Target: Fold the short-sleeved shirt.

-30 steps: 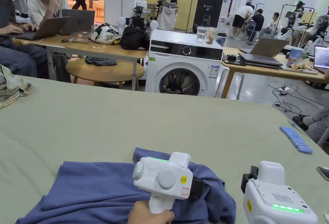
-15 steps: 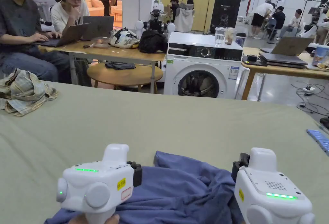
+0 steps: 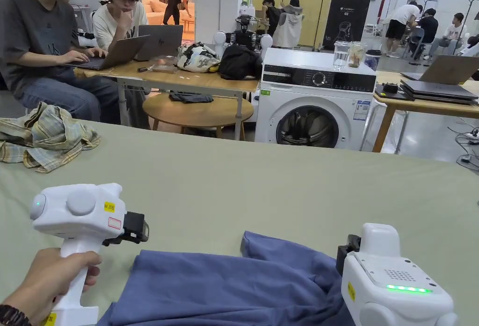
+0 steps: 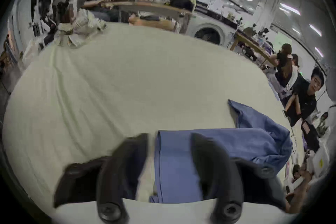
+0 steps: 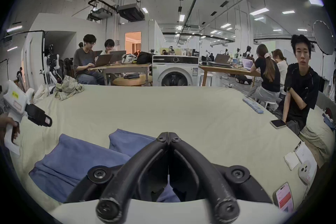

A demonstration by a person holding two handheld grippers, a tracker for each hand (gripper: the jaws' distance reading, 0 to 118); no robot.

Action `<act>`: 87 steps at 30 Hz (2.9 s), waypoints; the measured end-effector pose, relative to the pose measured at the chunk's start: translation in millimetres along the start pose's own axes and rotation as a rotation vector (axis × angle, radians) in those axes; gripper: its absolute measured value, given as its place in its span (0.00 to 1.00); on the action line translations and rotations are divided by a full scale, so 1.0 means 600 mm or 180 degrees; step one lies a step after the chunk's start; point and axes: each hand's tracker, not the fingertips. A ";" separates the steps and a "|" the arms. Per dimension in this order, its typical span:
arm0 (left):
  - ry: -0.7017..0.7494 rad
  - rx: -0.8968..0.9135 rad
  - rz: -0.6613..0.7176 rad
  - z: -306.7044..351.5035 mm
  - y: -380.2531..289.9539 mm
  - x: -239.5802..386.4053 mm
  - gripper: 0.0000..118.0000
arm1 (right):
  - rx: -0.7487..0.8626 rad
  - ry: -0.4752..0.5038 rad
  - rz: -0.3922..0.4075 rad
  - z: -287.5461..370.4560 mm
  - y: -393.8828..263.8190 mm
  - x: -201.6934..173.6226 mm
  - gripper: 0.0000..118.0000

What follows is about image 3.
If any bed with pale green sheet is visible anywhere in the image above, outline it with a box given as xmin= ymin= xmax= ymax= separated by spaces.
xmin=0 ymin=116 xmax=479 ymax=326

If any person's left forearm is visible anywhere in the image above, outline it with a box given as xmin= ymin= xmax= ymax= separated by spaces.
xmin=0 ymin=297 xmax=33 ymax=326

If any dark blue shirt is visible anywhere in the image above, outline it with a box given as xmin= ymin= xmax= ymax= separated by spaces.
xmin=98 ymin=230 xmax=354 ymax=326

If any person's left hand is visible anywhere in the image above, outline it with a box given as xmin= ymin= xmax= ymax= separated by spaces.
xmin=3 ymin=248 xmax=102 ymax=326

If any white power strip with cables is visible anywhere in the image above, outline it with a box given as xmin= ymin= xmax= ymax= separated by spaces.
xmin=447 ymin=125 xmax=479 ymax=172

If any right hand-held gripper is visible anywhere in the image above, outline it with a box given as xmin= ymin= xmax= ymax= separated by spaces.
xmin=335 ymin=223 xmax=458 ymax=326

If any beige sofa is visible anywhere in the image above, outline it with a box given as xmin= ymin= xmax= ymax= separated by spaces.
xmin=144 ymin=0 xmax=196 ymax=24

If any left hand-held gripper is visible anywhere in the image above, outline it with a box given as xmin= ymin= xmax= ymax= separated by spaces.
xmin=31 ymin=183 xmax=150 ymax=326

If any plaid yellow-grey shirt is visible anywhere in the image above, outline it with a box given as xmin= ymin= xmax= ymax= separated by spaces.
xmin=0 ymin=102 xmax=102 ymax=173

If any white washing machine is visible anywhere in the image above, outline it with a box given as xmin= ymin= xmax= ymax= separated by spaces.
xmin=254 ymin=40 xmax=382 ymax=152

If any white and black robot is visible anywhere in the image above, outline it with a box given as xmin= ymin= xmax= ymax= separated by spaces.
xmin=213 ymin=13 xmax=274 ymax=58

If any group of people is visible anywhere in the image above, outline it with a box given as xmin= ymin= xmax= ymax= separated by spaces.
xmin=381 ymin=1 xmax=479 ymax=61

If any clothes rack with white garment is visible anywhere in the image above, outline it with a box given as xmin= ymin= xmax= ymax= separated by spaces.
xmin=272 ymin=0 xmax=327 ymax=50

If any round low wooden table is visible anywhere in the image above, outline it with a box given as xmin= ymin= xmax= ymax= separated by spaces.
xmin=142 ymin=92 xmax=254 ymax=139

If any black standing banner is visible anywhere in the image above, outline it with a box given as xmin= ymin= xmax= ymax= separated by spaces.
xmin=322 ymin=0 xmax=372 ymax=52

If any wooden table with laptops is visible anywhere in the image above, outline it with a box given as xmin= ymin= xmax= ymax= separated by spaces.
xmin=372 ymin=54 xmax=479 ymax=153
xmin=63 ymin=24 xmax=262 ymax=142

